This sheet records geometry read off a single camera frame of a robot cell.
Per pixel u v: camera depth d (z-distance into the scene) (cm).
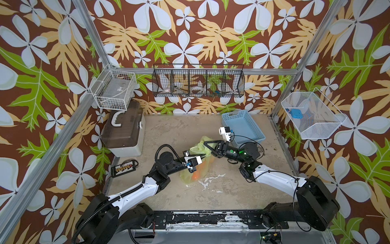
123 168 90
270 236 73
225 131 68
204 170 77
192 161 57
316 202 42
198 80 97
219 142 65
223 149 63
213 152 65
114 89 87
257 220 73
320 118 77
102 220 40
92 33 76
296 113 86
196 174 82
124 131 94
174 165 62
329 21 72
